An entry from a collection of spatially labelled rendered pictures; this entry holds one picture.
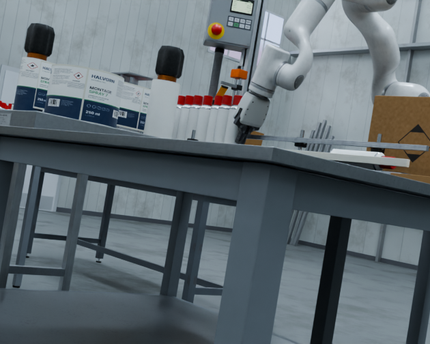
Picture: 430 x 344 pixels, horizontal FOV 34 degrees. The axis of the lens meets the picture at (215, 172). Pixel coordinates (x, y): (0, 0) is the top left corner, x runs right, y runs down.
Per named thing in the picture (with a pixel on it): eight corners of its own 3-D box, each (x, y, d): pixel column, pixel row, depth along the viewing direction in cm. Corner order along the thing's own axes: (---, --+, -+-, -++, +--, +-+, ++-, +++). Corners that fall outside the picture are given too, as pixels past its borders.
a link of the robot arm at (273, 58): (281, 93, 225) (259, 82, 230) (297, 54, 222) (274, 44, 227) (269, 90, 218) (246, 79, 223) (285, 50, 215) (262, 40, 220)
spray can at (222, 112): (207, 153, 236) (217, 93, 237) (218, 155, 240) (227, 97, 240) (218, 154, 232) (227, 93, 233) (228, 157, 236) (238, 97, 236)
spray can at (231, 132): (218, 154, 232) (228, 94, 233) (228, 157, 236) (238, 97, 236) (228, 155, 228) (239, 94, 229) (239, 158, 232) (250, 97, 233)
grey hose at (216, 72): (204, 103, 260) (213, 48, 260) (211, 105, 262) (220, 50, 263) (209, 103, 257) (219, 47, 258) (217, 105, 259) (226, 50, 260)
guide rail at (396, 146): (177, 133, 261) (177, 130, 261) (179, 134, 262) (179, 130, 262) (426, 150, 179) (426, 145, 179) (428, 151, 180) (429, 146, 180)
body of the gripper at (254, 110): (265, 91, 231) (252, 123, 234) (242, 84, 224) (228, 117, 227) (278, 99, 225) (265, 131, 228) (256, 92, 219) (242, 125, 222)
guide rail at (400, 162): (158, 144, 256) (159, 138, 256) (161, 145, 257) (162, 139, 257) (406, 166, 174) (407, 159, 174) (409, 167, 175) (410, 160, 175)
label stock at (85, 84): (44, 120, 201) (53, 70, 201) (114, 132, 204) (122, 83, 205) (40, 115, 181) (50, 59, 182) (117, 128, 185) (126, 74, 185)
